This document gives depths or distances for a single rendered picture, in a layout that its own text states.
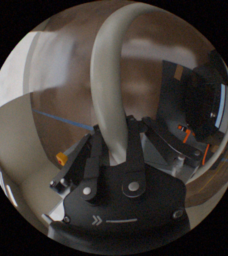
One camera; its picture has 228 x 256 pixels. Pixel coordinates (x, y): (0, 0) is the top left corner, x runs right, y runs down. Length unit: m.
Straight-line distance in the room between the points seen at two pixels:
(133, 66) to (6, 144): 6.29
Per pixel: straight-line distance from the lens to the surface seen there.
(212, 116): 0.78
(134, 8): 0.16
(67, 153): 1.07
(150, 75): 1.39
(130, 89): 1.41
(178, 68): 1.46
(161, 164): 0.92
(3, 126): 5.76
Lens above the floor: 1.38
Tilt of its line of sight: 56 degrees down
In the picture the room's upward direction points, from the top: 136 degrees counter-clockwise
